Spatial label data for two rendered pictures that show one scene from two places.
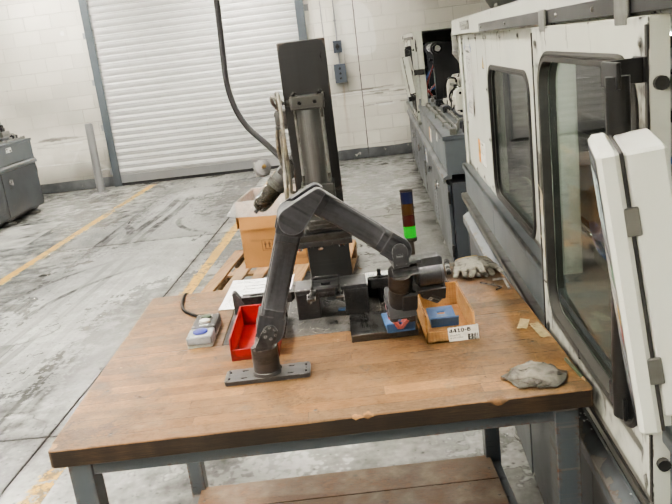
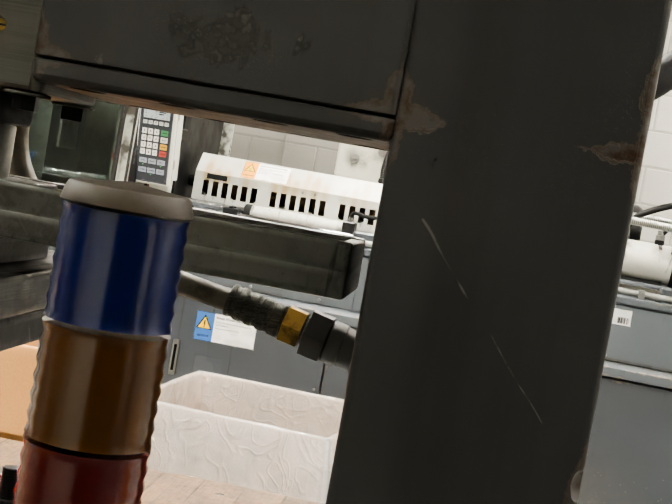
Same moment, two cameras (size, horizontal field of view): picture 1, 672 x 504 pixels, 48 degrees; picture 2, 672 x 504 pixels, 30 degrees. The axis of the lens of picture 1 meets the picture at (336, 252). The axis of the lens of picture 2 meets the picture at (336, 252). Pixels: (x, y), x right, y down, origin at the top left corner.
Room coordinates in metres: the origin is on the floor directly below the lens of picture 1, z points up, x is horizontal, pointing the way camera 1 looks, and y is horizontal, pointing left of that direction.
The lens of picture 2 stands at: (2.26, -0.59, 1.21)
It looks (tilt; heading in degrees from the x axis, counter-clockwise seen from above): 3 degrees down; 94
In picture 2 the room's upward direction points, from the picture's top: 10 degrees clockwise
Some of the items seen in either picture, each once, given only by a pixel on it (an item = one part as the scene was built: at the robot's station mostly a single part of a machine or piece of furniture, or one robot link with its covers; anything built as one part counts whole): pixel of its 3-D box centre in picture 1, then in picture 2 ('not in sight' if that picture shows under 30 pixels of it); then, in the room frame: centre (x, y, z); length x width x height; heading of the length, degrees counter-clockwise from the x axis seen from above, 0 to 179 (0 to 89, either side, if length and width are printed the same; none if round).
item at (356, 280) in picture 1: (330, 283); not in sight; (2.02, 0.03, 0.98); 0.20 x 0.10 x 0.01; 89
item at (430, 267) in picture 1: (415, 261); not in sight; (1.66, -0.18, 1.12); 0.12 x 0.09 x 0.12; 94
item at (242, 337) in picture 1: (258, 329); not in sight; (1.86, 0.23, 0.93); 0.25 x 0.12 x 0.06; 179
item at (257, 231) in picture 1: (279, 223); not in sight; (5.55, 0.40, 0.40); 0.67 x 0.60 x 0.50; 171
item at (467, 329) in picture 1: (444, 312); not in sight; (1.82, -0.26, 0.93); 0.25 x 0.13 x 0.08; 179
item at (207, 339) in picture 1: (202, 342); not in sight; (1.90, 0.39, 0.90); 0.07 x 0.07 x 0.06; 89
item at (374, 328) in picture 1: (382, 324); not in sight; (1.84, -0.10, 0.91); 0.17 x 0.16 x 0.02; 89
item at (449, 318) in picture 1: (441, 312); not in sight; (1.85, -0.26, 0.92); 0.15 x 0.07 x 0.03; 177
